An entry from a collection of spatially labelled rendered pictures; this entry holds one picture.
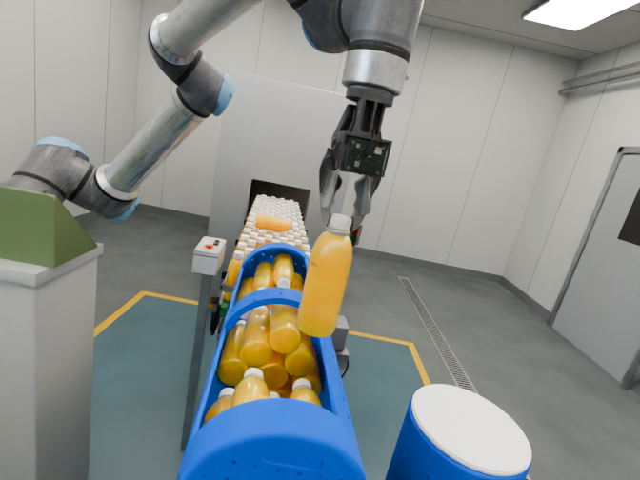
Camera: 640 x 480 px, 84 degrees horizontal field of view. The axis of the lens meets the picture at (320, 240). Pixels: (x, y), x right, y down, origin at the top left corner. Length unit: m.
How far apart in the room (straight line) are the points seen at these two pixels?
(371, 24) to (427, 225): 5.37
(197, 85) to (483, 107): 5.16
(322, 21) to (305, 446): 0.62
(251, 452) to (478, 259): 5.87
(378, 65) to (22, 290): 1.14
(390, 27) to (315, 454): 0.58
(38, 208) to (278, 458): 0.98
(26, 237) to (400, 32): 1.13
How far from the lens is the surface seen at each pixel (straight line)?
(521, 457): 1.03
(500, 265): 6.44
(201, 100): 1.13
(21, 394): 1.53
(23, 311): 1.37
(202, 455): 0.58
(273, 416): 0.56
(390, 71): 0.54
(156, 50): 1.06
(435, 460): 0.95
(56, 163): 1.45
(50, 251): 1.30
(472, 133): 5.89
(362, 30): 0.56
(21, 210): 1.31
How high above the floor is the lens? 1.61
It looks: 15 degrees down
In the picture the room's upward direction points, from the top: 12 degrees clockwise
